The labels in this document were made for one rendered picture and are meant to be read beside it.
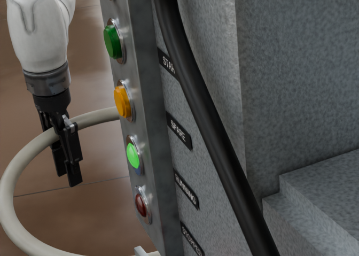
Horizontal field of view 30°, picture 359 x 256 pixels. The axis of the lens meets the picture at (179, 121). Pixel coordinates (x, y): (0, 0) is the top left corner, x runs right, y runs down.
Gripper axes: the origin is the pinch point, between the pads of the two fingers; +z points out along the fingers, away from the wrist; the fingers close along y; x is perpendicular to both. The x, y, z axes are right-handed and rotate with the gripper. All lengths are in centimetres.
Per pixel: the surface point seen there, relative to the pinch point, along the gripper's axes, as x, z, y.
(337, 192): -26, -62, 93
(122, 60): -26, -63, 73
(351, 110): -21, -64, 90
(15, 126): 55, 100, -179
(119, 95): -26, -60, 72
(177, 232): -26, -48, 77
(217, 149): -30, -65, 88
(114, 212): 50, 92, -78
